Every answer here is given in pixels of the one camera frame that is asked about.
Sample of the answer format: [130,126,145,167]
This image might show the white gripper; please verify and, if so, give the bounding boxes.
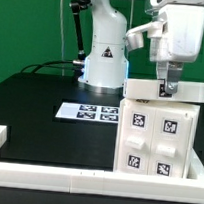
[149,4,204,94]

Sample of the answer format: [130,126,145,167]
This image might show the white cabinet body box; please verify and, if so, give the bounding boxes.
[113,98,200,178]

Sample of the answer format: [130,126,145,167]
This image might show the white cabinet top block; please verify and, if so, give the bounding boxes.
[123,78,204,103]

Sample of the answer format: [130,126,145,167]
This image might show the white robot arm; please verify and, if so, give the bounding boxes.
[69,0,204,95]

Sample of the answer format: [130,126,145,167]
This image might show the white U-shaped boundary fence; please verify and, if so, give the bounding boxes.
[0,125,204,204]

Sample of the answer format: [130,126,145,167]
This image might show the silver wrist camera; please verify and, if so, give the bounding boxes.
[125,21,163,51]

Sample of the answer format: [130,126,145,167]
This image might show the white marker base plate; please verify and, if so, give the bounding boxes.
[56,102,119,123]

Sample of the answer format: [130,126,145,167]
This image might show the white hanging cable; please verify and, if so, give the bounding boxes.
[53,0,73,77]

